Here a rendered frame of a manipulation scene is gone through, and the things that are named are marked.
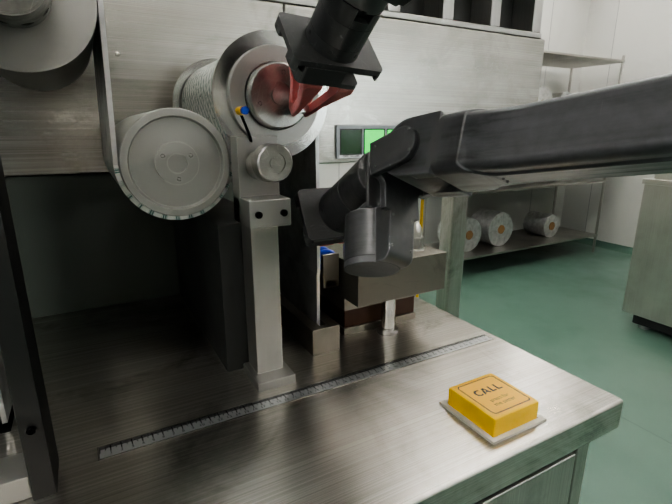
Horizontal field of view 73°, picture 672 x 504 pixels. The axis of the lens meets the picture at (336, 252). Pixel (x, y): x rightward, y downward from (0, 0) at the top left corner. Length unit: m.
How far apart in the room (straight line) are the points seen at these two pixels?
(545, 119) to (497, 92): 0.92
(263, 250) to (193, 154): 0.14
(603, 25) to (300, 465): 5.46
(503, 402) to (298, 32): 0.44
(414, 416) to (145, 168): 0.41
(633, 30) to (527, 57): 4.17
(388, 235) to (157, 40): 0.59
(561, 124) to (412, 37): 0.78
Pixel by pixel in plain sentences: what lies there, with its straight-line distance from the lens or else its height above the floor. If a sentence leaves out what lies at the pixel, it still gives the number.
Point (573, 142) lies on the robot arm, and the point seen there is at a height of 1.20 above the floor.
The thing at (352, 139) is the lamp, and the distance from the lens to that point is 1.00.
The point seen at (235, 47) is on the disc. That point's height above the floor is 1.30.
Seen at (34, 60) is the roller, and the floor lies 1.28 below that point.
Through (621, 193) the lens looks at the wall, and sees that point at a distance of 5.41.
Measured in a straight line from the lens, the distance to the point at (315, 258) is 0.64.
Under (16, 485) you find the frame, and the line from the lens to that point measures 0.51.
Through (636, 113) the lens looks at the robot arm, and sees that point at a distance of 0.35.
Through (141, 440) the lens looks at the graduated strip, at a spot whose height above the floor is 0.90.
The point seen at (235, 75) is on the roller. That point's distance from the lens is 0.56.
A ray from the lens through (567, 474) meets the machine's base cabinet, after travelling 0.70.
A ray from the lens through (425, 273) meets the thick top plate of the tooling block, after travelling 0.70.
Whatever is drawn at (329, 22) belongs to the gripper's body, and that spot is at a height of 1.31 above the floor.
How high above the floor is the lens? 1.21
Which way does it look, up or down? 15 degrees down
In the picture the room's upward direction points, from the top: straight up
